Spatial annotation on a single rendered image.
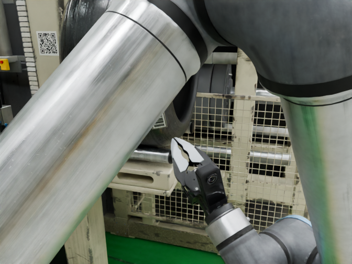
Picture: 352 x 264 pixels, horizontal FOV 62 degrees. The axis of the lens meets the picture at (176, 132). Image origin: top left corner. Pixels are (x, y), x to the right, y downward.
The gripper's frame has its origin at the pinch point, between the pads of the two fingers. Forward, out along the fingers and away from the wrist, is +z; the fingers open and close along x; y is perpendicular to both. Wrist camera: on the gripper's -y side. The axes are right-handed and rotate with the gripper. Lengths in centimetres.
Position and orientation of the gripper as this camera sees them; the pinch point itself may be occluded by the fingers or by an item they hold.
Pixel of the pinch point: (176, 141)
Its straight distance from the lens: 70.4
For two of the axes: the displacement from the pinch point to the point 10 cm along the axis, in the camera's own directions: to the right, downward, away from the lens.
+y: 0.0, 4.7, 8.8
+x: 8.7, -4.4, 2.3
